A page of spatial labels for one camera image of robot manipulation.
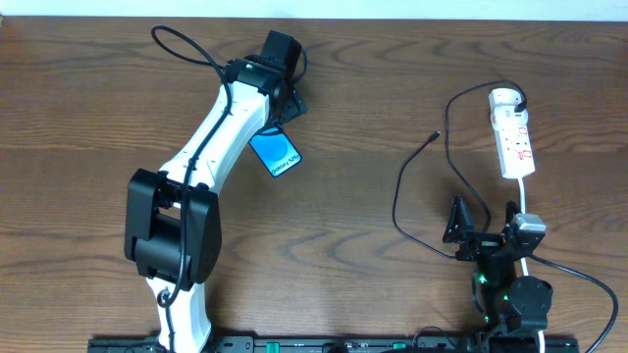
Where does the white power strip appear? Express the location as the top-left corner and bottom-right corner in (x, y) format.
(492, 102), (535, 179)

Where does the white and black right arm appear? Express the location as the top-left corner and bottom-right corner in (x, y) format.
(443, 195), (553, 352)

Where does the white power strip cord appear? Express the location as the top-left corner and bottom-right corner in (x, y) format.
(517, 176), (547, 353)

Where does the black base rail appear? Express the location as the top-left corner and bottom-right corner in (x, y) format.
(87, 333), (580, 353)

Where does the black USB charging cable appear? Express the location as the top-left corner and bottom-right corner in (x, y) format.
(392, 79), (529, 260)

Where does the white USB charger plug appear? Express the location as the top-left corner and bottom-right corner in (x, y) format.
(489, 88), (528, 129)

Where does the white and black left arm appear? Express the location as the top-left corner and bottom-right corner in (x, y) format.
(124, 30), (307, 352)

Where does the blue Galaxy smartphone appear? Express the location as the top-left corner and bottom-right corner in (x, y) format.
(249, 127), (302, 178)

